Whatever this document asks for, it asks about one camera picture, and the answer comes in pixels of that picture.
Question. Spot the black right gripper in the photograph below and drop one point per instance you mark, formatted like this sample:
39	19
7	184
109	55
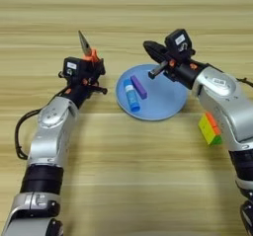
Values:
181	72

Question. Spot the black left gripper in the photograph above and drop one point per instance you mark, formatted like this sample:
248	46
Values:
80	90

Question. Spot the orange black needle-nose pliers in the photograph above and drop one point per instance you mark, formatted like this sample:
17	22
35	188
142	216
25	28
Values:
86	47

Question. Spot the multicoloured puzzle cube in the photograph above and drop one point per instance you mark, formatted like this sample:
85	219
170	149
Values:
208	129

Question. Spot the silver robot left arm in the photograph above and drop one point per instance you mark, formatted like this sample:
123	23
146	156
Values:
49	131

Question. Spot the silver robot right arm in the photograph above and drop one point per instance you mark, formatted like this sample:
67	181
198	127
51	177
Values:
227	101

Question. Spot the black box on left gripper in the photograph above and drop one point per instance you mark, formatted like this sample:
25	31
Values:
74	68

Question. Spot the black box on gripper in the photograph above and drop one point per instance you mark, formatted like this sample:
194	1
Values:
74	68
178	44

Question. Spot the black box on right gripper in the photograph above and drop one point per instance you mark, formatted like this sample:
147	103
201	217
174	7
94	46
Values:
178	44

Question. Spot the purple rectangular block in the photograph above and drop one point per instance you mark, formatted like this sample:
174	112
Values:
139	87

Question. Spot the blue glue stick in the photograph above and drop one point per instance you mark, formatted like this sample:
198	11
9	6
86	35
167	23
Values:
131	96

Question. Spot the round blue plate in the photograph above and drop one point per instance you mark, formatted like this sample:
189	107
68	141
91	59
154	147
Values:
164	98

